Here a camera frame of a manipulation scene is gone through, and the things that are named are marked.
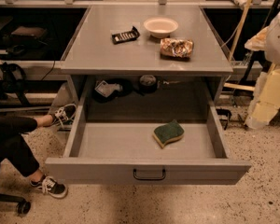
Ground green and yellow sponge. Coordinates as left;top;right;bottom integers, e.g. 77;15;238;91
153;119;184;148

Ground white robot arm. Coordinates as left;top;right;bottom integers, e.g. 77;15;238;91
245;11;280;129

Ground grey open top drawer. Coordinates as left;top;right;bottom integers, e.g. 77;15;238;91
46;82;251;185

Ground grey cabinet counter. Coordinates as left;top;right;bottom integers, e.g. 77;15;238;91
60;4;234;105

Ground black tape roll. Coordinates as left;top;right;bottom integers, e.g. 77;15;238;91
139;75;158;93

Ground white tag on black object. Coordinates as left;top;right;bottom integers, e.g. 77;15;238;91
92;78;133;103

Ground crumpled chip bag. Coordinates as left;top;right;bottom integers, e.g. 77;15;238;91
160;38;194;58

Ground black snack bar wrapper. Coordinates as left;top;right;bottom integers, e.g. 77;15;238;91
111;26;140;45

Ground far black and white sneaker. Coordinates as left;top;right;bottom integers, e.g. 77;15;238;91
52;104;77;126

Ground black and white sneaker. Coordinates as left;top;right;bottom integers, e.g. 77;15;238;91
52;104;77;126
30;175;68;199

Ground white bowl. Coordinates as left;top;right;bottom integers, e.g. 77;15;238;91
144;17;178;39

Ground near black and white sneaker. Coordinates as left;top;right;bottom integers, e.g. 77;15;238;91
30;175;68;199

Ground dark box on shelf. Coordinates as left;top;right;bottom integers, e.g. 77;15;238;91
10;26;48;44

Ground person's leg in black trousers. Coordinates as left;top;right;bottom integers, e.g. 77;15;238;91
0;115;53;186

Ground office chair wheel base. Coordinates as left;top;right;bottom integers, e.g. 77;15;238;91
0;193;31;215

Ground black drawer handle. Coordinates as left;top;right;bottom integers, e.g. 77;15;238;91
133;169;166;181

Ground wooden stick frame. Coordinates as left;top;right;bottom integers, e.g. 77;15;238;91
223;0;259;92

